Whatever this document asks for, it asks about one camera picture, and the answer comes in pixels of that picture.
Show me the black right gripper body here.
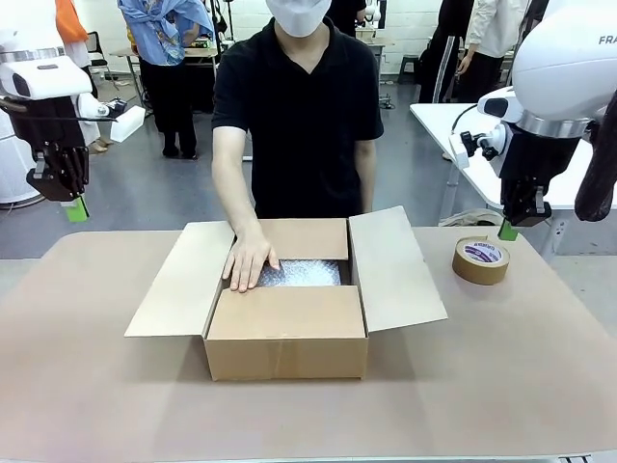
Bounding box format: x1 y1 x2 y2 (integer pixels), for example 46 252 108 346
498 123 580 183

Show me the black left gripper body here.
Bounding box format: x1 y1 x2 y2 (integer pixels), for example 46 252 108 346
2 95 89 149

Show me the brown packing tape roll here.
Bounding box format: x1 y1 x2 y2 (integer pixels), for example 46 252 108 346
451 235 511 286

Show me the bubble wrap sheet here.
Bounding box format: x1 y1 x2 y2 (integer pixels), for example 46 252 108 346
255 259 349 288

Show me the brown cardboard box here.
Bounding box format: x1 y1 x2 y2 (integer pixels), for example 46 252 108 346
123 205 449 382

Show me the person left forearm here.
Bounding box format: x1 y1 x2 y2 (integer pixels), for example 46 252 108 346
354 168 378 216

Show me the person right forearm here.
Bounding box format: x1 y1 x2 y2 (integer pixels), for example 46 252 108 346
214 173 264 241

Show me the person right hand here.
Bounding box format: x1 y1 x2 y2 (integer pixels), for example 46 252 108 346
222 231 282 294

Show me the white cylindrical appliance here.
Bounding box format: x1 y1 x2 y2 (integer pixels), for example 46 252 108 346
0 108 42 204

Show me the beige cloth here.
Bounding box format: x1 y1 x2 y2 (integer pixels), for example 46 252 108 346
437 208 505 229

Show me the black chair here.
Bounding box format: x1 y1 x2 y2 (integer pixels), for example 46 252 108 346
86 30 120 89

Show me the bystander in orange top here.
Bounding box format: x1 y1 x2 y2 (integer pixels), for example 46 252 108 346
54 0 116 156

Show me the white side table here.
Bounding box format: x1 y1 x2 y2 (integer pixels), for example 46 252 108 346
409 102 617 264

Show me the bystander in white jacket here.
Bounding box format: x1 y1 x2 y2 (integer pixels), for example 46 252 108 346
460 0 521 100

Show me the bystander in black clothes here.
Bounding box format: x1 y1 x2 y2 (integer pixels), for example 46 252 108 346
417 0 476 105

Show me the bystander in blue shirt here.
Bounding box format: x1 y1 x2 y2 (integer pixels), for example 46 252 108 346
118 0 216 160

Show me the grey stool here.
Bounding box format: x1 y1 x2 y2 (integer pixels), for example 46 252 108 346
397 54 423 86

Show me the grey background table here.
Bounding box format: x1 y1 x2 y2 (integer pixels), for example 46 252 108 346
108 44 221 118

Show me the wooden background desk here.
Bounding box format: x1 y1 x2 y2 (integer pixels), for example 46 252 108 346
355 27 397 91

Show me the person in black shirt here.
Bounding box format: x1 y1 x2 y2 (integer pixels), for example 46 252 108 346
211 0 386 223

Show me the white face mask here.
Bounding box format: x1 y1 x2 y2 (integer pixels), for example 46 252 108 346
265 0 332 38

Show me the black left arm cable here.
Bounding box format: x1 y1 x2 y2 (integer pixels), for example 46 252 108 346
0 95 120 123

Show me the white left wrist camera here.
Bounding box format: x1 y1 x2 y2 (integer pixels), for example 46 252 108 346
98 97 147 144

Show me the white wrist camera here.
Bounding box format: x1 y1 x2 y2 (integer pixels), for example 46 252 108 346
98 97 147 144
447 127 512 170

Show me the black right arm cable sleeve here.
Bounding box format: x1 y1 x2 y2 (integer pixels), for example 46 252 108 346
573 91 617 224

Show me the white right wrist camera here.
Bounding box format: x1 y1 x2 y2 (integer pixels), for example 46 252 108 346
447 127 512 170

